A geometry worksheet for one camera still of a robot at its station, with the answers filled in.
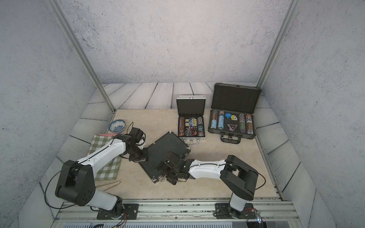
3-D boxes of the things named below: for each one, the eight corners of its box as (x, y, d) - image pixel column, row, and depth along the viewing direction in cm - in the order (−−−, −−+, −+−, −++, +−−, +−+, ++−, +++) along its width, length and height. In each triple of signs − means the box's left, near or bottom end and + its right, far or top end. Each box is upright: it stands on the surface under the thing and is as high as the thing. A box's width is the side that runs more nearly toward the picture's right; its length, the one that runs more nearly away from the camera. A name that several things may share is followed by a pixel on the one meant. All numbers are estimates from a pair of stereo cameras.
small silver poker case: (177, 144, 101) (175, 123, 83) (178, 117, 118) (177, 95, 100) (205, 144, 101) (209, 123, 83) (203, 117, 118) (205, 95, 100)
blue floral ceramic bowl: (108, 130, 111) (106, 125, 107) (120, 121, 117) (117, 117, 113) (116, 135, 107) (113, 131, 104) (127, 127, 113) (125, 122, 109)
